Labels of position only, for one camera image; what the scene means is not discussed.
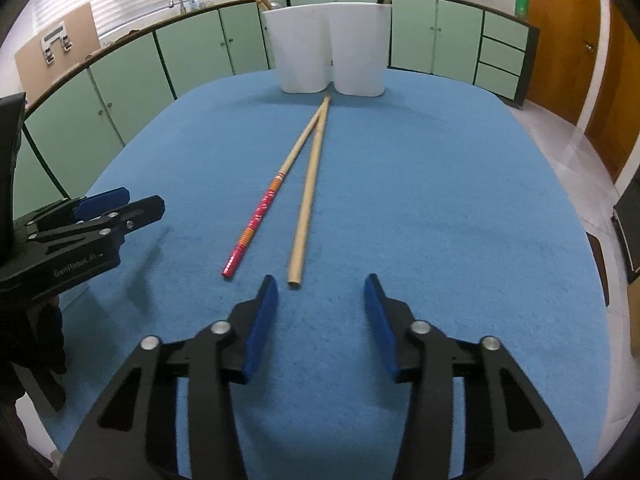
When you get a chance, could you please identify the red orange chopstick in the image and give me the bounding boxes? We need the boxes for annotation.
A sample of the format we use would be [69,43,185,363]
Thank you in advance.
[221,96,330,280]

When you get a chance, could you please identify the plain bamboo chopstick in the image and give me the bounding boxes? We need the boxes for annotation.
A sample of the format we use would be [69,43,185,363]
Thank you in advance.
[286,96,331,289]

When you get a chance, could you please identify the green lower kitchen cabinets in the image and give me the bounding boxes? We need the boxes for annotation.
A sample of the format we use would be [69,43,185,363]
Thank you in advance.
[13,0,540,216]

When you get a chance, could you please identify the brown cardboard board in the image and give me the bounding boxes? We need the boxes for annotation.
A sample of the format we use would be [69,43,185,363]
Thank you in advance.
[14,2,101,103]

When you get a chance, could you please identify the brown wooden stool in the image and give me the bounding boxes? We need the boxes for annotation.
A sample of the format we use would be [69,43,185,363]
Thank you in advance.
[586,232,611,307]

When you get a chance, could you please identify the blue table cloth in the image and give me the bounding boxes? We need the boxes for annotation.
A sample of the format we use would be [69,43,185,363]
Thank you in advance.
[44,70,610,479]

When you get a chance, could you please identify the black glass cabinet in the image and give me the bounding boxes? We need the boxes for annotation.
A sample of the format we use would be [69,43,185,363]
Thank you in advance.
[613,172,640,283]

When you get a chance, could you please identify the white twin utensil holder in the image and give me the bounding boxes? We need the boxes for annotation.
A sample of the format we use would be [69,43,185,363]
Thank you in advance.
[262,2,392,98]

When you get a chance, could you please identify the wooden door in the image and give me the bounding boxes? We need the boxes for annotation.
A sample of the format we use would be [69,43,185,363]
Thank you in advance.
[586,1,640,180]
[527,0,601,125]

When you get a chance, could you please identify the green bottle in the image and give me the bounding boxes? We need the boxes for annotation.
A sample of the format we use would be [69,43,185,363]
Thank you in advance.
[514,0,529,20]

